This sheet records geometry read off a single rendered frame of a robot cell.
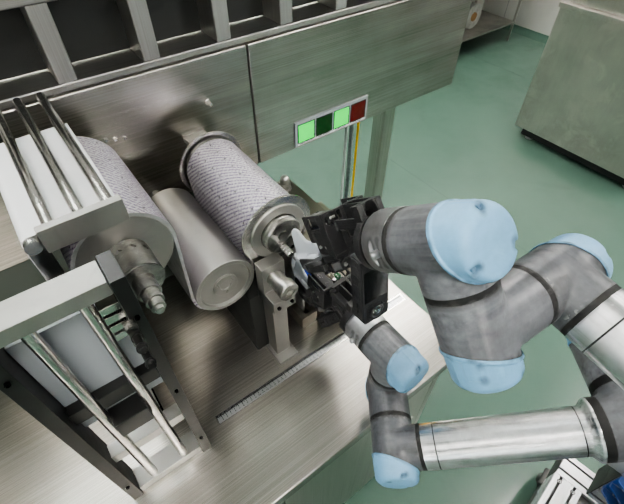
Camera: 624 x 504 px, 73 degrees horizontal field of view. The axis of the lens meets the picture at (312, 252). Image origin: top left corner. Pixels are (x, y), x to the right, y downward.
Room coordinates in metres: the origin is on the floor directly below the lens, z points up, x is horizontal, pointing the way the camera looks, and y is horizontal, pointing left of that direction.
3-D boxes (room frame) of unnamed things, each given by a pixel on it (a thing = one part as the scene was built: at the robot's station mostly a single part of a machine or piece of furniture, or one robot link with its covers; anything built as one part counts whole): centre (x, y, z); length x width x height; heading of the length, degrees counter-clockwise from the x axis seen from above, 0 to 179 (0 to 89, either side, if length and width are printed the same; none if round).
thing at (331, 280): (0.51, -0.05, 1.12); 0.12 x 0.08 x 0.09; 37
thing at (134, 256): (0.39, 0.25, 1.33); 0.06 x 0.06 x 0.06; 37
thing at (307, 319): (0.70, 0.09, 0.92); 0.28 x 0.04 x 0.04; 37
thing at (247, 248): (0.56, 0.06, 1.25); 0.15 x 0.01 x 0.15; 127
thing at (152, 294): (0.34, 0.22, 1.33); 0.06 x 0.03 x 0.03; 37
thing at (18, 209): (0.49, 0.43, 1.17); 0.34 x 0.05 x 0.54; 37
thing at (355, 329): (0.44, -0.10, 1.11); 0.08 x 0.05 x 0.08; 127
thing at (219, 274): (0.59, 0.23, 1.17); 0.26 x 0.12 x 0.12; 37
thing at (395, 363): (0.38, -0.15, 1.11); 0.11 x 0.08 x 0.09; 37
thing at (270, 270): (0.51, 0.07, 1.05); 0.06 x 0.05 x 0.31; 37
